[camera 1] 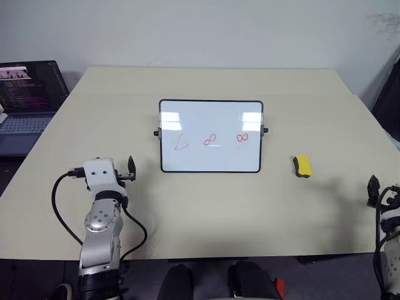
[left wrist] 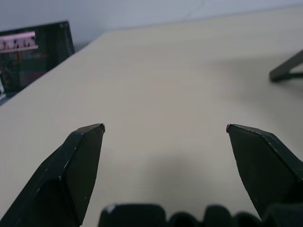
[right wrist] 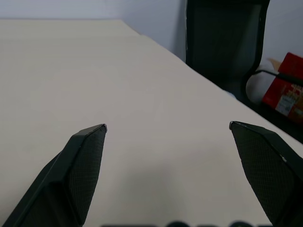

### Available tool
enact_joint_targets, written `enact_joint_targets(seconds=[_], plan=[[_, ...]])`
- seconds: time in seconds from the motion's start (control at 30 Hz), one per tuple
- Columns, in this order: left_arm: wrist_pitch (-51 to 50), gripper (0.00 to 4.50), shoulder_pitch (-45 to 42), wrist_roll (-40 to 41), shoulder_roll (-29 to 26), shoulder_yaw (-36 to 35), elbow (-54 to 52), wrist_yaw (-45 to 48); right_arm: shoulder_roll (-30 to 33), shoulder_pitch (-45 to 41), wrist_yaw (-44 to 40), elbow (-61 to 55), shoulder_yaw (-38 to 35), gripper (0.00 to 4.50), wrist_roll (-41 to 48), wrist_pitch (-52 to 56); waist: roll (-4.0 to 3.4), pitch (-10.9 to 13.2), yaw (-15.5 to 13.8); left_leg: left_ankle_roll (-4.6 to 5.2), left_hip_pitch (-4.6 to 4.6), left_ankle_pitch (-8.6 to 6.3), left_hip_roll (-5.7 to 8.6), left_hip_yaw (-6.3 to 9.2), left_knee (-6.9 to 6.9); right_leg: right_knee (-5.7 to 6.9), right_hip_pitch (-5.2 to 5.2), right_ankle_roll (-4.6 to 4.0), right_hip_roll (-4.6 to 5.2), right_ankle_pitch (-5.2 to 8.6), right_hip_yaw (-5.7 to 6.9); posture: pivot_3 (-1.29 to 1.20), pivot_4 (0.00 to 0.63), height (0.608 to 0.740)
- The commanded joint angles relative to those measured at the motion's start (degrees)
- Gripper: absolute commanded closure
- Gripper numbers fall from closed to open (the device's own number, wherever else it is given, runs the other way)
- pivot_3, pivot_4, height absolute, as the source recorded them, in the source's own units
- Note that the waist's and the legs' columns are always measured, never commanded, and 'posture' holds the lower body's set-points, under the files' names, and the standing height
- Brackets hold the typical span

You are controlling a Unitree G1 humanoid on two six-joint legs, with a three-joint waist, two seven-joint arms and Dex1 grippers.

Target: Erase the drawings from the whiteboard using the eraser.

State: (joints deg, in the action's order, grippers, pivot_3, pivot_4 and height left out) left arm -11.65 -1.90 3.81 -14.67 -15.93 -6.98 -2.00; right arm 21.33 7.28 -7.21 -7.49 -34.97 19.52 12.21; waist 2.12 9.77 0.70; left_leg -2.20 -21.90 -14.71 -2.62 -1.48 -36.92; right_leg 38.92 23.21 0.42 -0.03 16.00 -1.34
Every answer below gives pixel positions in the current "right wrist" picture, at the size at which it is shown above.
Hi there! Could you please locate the red printed box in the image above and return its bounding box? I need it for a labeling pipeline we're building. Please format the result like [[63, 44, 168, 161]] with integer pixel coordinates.
[[261, 52, 303, 123]]

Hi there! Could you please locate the white plastic bag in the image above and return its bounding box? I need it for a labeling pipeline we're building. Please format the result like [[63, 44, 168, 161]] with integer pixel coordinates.
[[245, 59, 280, 105]]

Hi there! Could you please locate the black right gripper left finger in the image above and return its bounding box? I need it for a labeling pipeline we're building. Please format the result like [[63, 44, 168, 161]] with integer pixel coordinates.
[[3, 123, 109, 227]]

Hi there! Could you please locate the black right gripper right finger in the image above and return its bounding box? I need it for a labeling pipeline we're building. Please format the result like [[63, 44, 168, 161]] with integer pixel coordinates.
[[229, 121, 303, 227]]

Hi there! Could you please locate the black office chair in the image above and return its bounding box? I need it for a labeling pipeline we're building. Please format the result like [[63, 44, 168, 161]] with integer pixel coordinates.
[[184, 0, 303, 145]]

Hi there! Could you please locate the brown cardboard flap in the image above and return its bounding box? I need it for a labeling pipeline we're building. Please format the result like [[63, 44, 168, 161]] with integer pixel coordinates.
[[267, 58, 284, 72]]

